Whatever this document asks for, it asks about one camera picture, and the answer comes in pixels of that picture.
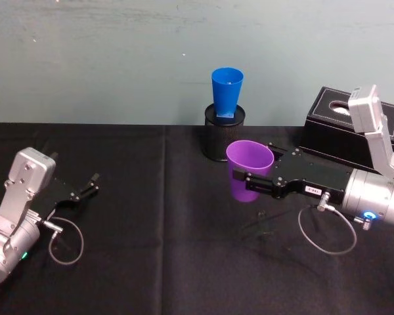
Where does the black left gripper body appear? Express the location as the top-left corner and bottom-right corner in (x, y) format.
(30, 176), (82, 217)

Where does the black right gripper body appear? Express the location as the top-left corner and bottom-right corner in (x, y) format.
(271, 147), (353, 207)

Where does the purple plastic cup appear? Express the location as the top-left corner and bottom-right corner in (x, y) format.
(225, 140), (276, 203)

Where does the black leather tissue box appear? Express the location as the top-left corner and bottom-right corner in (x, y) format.
(296, 86), (394, 172)

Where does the black mesh pen holder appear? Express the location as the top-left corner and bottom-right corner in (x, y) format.
(203, 102), (248, 163)

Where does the blue plastic cup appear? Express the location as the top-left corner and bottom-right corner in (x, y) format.
(211, 67), (245, 120)

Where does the black table cloth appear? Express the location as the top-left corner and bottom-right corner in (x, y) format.
(0, 122), (394, 315)

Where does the left gripper's thin cable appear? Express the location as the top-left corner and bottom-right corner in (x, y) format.
(43, 216), (85, 266)

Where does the gripper's thin cable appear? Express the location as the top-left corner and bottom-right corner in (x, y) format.
(297, 192), (359, 256)
(43, 216), (85, 266)

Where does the right gripper's thin cable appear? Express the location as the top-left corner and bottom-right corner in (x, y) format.
(297, 192), (359, 256)

